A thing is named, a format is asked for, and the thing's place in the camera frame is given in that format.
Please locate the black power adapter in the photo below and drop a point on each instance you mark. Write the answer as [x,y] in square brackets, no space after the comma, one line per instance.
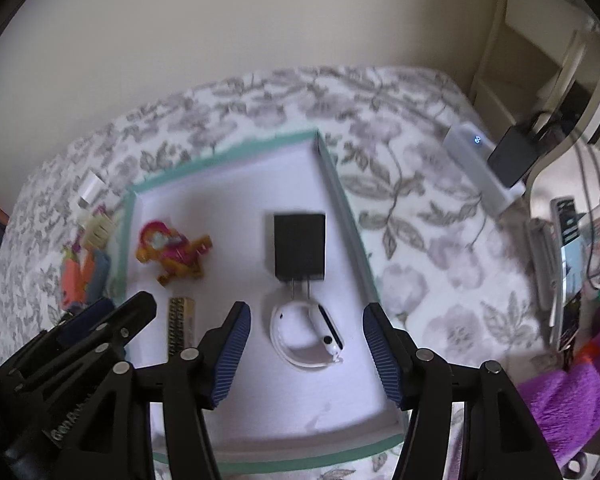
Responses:
[510,157]

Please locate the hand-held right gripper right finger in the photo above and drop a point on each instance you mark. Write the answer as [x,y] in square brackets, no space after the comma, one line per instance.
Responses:
[385,355]

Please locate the floral printed blanket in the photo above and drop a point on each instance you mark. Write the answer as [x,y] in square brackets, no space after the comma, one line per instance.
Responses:
[420,240]

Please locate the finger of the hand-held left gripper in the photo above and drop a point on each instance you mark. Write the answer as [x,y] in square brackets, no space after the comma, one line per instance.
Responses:
[135,310]
[92,312]

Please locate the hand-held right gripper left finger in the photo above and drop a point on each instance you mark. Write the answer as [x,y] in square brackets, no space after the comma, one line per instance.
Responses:
[230,355]

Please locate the purple fleece towel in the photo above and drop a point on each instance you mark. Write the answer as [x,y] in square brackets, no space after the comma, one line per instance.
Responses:
[570,400]

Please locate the orange cat toy figure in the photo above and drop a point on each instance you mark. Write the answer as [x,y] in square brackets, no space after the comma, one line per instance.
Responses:
[167,250]

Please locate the white smart band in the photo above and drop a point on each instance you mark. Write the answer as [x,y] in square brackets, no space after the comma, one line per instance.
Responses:
[285,320]

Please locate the white charger adapter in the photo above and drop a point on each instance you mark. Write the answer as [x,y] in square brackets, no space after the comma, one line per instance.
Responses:
[90,187]

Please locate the black charger adapter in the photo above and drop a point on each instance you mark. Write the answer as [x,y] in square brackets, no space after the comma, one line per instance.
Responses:
[300,245]

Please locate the white slatted bed frame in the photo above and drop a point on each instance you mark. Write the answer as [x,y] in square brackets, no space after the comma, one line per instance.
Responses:
[565,155]

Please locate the smartphone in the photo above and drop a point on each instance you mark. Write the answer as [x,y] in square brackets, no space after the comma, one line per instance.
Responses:
[572,260]

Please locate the teal-rimmed white tray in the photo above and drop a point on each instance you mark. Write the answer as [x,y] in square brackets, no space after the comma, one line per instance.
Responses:
[240,240]

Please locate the white wooden chair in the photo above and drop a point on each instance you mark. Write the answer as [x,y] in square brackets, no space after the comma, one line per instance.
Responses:
[510,15]

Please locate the cream hair claw clip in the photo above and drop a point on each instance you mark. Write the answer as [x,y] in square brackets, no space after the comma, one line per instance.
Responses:
[100,230]

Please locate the white power bank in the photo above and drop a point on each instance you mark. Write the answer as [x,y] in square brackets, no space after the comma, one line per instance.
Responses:
[472,155]

